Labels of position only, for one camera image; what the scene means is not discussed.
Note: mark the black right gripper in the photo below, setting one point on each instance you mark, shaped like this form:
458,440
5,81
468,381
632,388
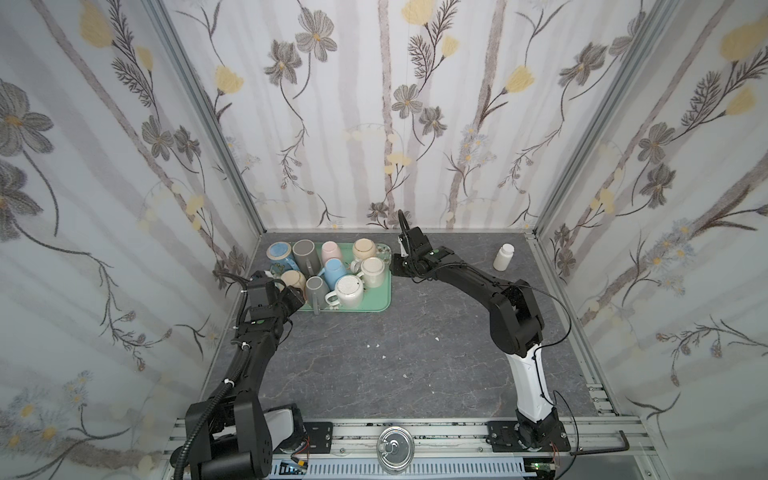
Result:
411,255

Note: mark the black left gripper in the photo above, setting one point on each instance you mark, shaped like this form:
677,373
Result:
296,299

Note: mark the white cream mug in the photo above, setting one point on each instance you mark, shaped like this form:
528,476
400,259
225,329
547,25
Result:
372,271

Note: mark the green plastic tray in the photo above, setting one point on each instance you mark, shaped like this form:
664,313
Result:
374,300

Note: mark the white mug with red inside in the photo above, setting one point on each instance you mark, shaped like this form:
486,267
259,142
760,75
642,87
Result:
347,293

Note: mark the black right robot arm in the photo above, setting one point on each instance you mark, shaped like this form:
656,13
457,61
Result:
516,326

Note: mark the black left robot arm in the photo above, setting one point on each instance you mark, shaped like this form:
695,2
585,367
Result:
227,436

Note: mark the blue mug with brown rim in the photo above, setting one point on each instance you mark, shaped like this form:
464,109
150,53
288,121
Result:
280,255

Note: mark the beige mug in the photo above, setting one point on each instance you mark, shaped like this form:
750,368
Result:
363,249

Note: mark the tall dark grey mug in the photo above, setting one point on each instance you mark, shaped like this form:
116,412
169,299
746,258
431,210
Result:
306,257

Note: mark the light blue mug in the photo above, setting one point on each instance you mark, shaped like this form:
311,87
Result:
333,270

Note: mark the pink mug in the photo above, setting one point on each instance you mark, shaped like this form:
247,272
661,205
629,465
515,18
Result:
330,250

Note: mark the white plastic bottle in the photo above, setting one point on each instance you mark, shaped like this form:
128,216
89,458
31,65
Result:
503,257

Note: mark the round metal lid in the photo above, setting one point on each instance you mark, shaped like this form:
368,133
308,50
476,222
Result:
395,449

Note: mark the black allen key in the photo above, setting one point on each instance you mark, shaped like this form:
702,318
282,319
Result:
625,445

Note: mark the cream mug with orange handle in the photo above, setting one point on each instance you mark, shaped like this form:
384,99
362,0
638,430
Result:
294,278

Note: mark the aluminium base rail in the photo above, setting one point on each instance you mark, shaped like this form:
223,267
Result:
462,448

